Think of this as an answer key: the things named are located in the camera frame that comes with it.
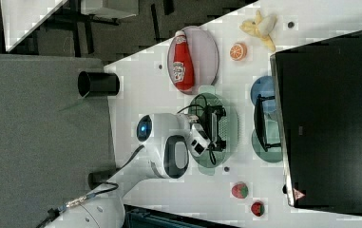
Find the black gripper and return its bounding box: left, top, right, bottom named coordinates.
left=197, top=105, right=226, bottom=151

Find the green oval plastic strainer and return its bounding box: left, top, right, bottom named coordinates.
left=187, top=85, right=238, bottom=176

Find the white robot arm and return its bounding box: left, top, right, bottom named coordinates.
left=45, top=104, right=227, bottom=228

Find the red ketchup bottle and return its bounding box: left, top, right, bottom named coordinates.
left=173, top=30, right=195, bottom=91

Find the blue plastic cup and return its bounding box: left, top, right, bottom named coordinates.
left=250, top=76, right=276, bottom=113

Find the green plastic mug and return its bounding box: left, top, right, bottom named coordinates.
left=251, top=121, right=282, bottom=163

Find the orange slice toy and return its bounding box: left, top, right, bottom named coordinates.
left=229, top=43, right=247, bottom=61

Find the large red strawberry toy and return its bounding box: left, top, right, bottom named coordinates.
left=231, top=182, right=249, bottom=199

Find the peeled banana toy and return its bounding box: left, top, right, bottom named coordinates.
left=239, top=9, right=277, bottom=52

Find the small red strawberry toy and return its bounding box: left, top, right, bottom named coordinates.
left=251, top=201, right=265, bottom=217

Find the black silver toaster oven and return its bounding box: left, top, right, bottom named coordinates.
left=254, top=30, right=362, bottom=216

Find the black cylinder container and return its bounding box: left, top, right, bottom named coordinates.
left=77, top=71, right=120, bottom=97

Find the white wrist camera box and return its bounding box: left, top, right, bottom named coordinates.
left=189, top=123, right=211, bottom=157

